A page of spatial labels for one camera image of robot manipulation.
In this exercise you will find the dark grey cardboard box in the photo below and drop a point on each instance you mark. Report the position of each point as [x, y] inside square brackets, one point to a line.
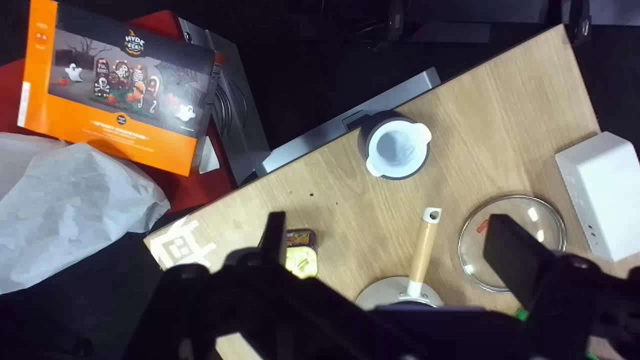
[237, 112]

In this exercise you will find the white power strip box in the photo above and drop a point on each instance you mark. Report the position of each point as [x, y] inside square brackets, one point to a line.
[603, 192]

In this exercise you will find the glass lid with wooden knob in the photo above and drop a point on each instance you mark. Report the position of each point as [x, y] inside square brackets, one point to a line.
[533, 212]

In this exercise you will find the grey metal bar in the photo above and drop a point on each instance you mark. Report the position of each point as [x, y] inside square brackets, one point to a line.
[332, 127]

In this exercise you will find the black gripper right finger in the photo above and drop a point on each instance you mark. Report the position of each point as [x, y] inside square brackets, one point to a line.
[516, 260]

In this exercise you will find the orange book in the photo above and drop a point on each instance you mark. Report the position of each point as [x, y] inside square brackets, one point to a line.
[113, 86]

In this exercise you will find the white plastic bag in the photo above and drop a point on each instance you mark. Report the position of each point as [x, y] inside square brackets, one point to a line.
[67, 206]

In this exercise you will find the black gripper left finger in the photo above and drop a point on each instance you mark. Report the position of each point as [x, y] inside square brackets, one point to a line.
[274, 236]

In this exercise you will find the white plastic cup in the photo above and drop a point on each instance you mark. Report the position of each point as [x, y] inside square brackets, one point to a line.
[399, 151]

